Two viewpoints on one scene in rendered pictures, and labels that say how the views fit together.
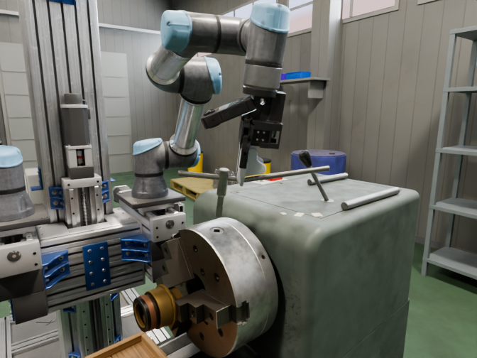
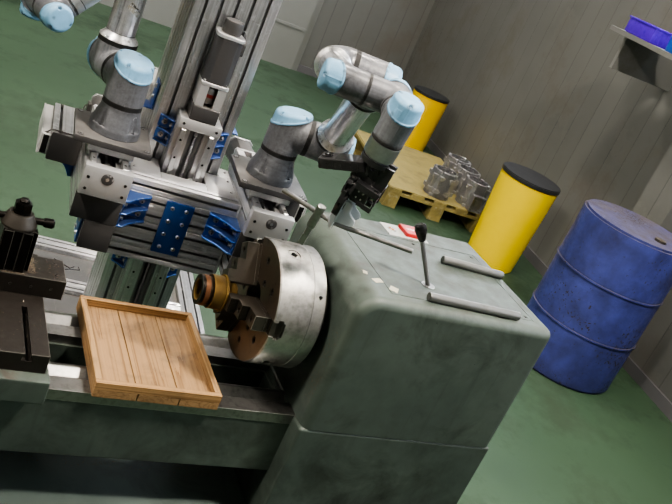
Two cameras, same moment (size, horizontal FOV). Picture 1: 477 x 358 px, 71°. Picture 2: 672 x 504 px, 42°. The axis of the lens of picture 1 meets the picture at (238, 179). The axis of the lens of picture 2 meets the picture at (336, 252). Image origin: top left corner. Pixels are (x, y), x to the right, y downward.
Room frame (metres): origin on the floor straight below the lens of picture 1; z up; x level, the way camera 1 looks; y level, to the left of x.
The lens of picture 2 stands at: (-1.15, -0.39, 2.05)
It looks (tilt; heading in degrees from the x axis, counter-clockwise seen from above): 21 degrees down; 11
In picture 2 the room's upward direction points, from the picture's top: 24 degrees clockwise
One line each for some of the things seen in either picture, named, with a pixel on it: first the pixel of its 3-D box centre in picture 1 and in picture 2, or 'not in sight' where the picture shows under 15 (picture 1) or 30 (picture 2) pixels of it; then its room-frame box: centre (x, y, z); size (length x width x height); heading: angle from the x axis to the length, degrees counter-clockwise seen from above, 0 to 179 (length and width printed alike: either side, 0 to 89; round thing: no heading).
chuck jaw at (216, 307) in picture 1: (209, 309); (253, 314); (0.66, 0.06, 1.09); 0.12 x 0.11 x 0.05; 41
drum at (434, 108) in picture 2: (194, 164); (420, 120); (7.45, 0.98, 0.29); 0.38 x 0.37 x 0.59; 126
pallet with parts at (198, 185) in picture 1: (206, 181); (419, 167); (6.14, 0.60, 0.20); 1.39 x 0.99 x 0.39; 35
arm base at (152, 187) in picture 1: (149, 182); (274, 162); (1.37, 0.37, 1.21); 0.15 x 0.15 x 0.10
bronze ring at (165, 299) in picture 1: (159, 307); (215, 291); (0.68, 0.18, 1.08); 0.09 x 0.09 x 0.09; 41
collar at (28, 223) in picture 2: not in sight; (20, 217); (0.43, 0.58, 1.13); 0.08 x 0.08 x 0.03
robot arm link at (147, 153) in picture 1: (150, 155); (290, 129); (1.37, 0.37, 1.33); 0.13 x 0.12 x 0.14; 113
